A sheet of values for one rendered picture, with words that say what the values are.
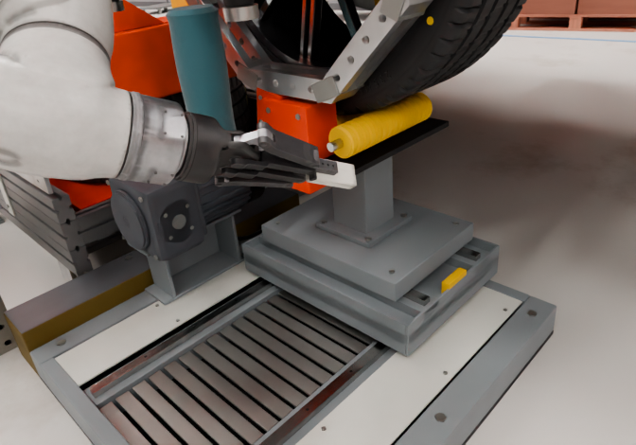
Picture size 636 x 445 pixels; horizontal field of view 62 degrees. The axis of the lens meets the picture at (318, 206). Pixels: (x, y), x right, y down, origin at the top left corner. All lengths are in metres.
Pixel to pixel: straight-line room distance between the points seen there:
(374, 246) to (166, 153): 0.69
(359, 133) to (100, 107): 0.50
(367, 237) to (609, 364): 0.56
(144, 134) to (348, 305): 0.69
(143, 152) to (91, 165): 0.05
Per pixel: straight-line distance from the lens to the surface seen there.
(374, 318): 1.08
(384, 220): 1.21
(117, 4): 0.95
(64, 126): 0.51
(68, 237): 1.41
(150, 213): 1.13
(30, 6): 0.59
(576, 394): 1.20
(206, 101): 0.97
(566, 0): 4.83
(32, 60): 0.54
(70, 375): 1.23
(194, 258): 1.43
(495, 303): 1.25
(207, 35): 0.95
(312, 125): 0.94
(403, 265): 1.09
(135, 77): 1.29
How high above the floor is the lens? 0.83
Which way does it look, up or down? 27 degrees down
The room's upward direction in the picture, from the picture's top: 5 degrees counter-clockwise
